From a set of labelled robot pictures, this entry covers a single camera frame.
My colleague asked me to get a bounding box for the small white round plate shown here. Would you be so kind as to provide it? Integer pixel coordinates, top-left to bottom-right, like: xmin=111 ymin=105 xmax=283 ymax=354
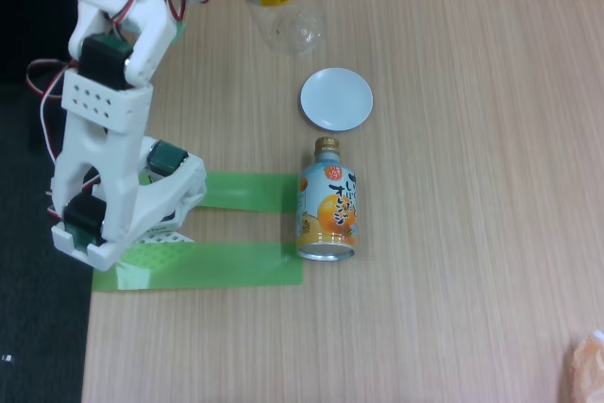
xmin=299 ymin=67 xmax=374 ymax=133

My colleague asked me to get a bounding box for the short green tape strip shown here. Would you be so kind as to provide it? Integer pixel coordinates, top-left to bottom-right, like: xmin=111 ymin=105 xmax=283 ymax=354
xmin=195 ymin=171 xmax=303 ymax=213

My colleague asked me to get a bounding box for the orange plastic bag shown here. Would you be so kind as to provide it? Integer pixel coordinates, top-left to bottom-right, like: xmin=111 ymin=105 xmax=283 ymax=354
xmin=563 ymin=329 xmax=604 ymax=403

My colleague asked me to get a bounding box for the orange juice bottle can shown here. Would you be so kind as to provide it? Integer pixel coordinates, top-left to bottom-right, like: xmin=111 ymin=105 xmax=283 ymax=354
xmin=295 ymin=136 xmax=358 ymax=262

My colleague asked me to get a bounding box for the long green tape strip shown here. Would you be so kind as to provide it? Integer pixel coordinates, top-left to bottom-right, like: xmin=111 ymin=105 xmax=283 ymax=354
xmin=92 ymin=241 xmax=304 ymax=294

